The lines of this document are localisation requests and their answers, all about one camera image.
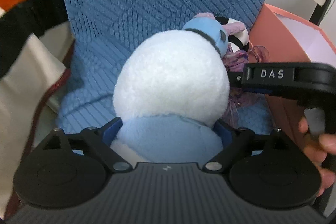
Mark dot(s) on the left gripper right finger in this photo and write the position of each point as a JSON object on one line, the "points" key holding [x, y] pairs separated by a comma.
{"points": [[236, 146]]}

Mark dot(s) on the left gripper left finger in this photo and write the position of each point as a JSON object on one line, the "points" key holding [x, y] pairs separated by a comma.
{"points": [[99, 141]]}

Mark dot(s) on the purple fabric doll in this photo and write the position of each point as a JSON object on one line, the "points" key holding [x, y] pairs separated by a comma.
{"points": [[245, 109]]}

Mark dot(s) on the white blue snowman plush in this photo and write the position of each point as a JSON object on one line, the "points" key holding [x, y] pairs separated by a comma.
{"points": [[169, 94]]}

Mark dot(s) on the pink plush toy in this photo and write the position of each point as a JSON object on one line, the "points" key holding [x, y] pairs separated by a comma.
{"points": [[231, 27]]}

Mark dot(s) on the person's right hand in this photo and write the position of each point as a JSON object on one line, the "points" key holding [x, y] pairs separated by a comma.
{"points": [[316, 151]]}

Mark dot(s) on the pink storage box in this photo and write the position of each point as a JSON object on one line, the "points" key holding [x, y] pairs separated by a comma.
{"points": [[290, 38]]}

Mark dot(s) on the panda plush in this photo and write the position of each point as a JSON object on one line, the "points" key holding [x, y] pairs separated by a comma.
{"points": [[238, 36]]}

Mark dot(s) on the striped colourful blanket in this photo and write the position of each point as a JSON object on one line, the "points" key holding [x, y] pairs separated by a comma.
{"points": [[36, 42]]}

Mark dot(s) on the blue textured pillow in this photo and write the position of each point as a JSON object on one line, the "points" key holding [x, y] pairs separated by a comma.
{"points": [[106, 33]]}

